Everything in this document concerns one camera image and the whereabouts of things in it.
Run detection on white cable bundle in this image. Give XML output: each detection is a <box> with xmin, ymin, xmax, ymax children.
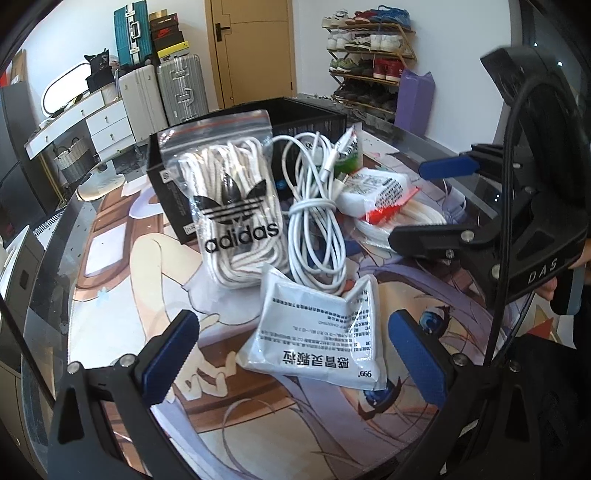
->
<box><xmin>272</xmin><ymin>131</ymin><xmax>365</xmax><ymax>296</ymax></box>

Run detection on purple paper bag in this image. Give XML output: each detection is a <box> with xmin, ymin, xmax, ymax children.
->
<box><xmin>394</xmin><ymin>69</ymin><xmax>435</xmax><ymax>137</ymax></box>

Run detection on small clear bag green contents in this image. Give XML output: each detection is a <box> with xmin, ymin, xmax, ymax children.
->
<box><xmin>332</xmin><ymin>127</ymin><xmax>364</xmax><ymax>175</ymax></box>

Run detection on white medicine packet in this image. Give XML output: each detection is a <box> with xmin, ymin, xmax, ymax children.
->
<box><xmin>236</xmin><ymin>264</ymin><xmax>387</xmax><ymax>392</ymax></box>

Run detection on black bag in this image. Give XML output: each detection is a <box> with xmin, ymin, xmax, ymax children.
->
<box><xmin>84</xmin><ymin>50</ymin><xmax>122</xmax><ymax>93</ymax></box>

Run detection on silver suitcase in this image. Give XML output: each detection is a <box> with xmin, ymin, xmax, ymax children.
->
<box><xmin>156</xmin><ymin>54</ymin><xmax>209</xmax><ymax>125</ymax></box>

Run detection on printed desk mat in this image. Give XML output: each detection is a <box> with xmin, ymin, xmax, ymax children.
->
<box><xmin>69</xmin><ymin>124</ymin><xmax>568</xmax><ymax>480</ymax></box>

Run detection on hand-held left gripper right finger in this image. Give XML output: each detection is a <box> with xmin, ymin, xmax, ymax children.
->
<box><xmin>388</xmin><ymin>309</ymin><xmax>568</xmax><ymax>480</ymax></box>

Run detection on wooden door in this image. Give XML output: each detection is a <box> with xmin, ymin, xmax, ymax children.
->
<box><xmin>205</xmin><ymin>0</ymin><xmax>296</xmax><ymax>109</ymax></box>

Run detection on white suitcase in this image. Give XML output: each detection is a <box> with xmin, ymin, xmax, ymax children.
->
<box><xmin>117</xmin><ymin>65</ymin><xmax>166</xmax><ymax>144</ymax></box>

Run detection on wooden shoe rack with shoes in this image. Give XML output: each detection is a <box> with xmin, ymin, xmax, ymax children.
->
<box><xmin>322</xmin><ymin>6</ymin><xmax>414</xmax><ymax>114</ymax></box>

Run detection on metal shoe rack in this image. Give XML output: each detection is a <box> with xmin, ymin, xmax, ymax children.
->
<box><xmin>323</xmin><ymin>21</ymin><xmax>417</xmax><ymax>117</ymax></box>

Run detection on teal suitcase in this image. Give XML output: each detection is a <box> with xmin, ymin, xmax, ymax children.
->
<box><xmin>114</xmin><ymin>2</ymin><xmax>153</xmax><ymax>68</ymax></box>

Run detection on red-zip bag of white laces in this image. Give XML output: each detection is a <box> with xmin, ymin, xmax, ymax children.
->
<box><xmin>353</xmin><ymin>185</ymin><xmax>462</xmax><ymax>247</ymax></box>

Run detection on striped rug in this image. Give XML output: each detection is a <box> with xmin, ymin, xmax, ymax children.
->
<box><xmin>32</xmin><ymin>210</ymin><xmax>70</xmax><ymax>236</ymax></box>

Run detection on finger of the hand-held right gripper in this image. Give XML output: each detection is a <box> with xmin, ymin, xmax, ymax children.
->
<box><xmin>419</xmin><ymin>144</ymin><xmax>539</xmax><ymax>204</ymax></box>
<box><xmin>388</xmin><ymin>219</ymin><xmax>515</xmax><ymax>278</ymax></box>

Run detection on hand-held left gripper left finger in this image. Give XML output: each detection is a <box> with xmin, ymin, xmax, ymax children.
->
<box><xmin>48</xmin><ymin>309</ymin><xmax>200</xmax><ymax>480</ymax></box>

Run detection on black storage box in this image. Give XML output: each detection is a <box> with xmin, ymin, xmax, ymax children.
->
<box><xmin>145</xmin><ymin>96</ymin><xmax>348</xmax><ymax>245</ymax></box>

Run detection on white round stool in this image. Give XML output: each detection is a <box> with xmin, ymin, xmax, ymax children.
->
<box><xmin>76</xmin><ymin>157</ymin><xmax>126</xmax><ymax>202</ymax></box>

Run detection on white dresser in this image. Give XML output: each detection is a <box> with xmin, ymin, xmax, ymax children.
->
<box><xmin>24</xmin><ymin>90</ymin><xmax>139</xmax><ymax>162</ymax></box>

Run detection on oval mirror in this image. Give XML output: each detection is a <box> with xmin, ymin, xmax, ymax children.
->
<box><xmin>41</xmin><ymin>60</ymin><xmax>100</xmax><ymax>118</ymax></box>

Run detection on cardboard box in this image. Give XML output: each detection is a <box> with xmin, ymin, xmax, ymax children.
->
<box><xmin>9</xmin><ymin>50</ymin><xmax>29</xmax><ymax>86</ymax></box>

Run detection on woven basket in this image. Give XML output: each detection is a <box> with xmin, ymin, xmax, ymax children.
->
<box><xmin>53</xmin><ymin>138</ymin><xmax>98</xmax><ymax>183</ymax></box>

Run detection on dark grey refrigerator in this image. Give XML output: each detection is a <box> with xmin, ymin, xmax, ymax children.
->
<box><xmin>0</xmin><ymin>83</ymin><xmax>47</xmax><ymax>222</ymax></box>

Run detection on grey sideboard white top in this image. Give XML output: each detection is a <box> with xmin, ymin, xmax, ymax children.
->
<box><xmin>0</xmin><ymin>226</ymin><xmax>47</xmax><ymax>365</ymax></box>

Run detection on small white printed packet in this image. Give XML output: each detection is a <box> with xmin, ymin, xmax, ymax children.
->
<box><xmin>339</xmin><ymin>167</ymin><xmax>416</xmax><ymax>215</ymax></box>

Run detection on logo bag of white shoelaces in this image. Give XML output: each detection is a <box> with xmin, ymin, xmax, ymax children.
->
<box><xmin>159</xmin><ymin>109</ymin><xmax>289</xmax><ymax>284</ymax></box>

